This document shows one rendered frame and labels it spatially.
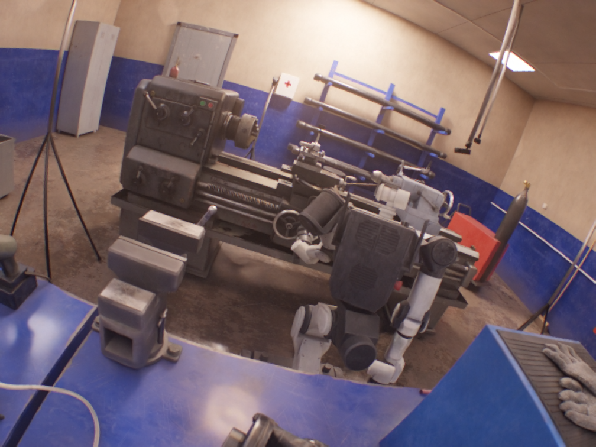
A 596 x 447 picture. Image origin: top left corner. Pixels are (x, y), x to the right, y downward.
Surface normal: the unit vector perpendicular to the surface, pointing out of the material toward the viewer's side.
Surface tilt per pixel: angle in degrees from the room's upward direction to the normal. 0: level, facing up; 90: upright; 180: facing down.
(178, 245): 90
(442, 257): 77
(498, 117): 90
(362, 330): 30
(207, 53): 90
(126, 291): 0
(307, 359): 37
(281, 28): 90
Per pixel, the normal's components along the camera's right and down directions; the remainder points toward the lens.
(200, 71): 0.00, 0.40
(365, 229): -0.30, 0.04
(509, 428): -0.95, -0.30
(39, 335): 0.33, -0.87
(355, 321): 0.30, -0.54
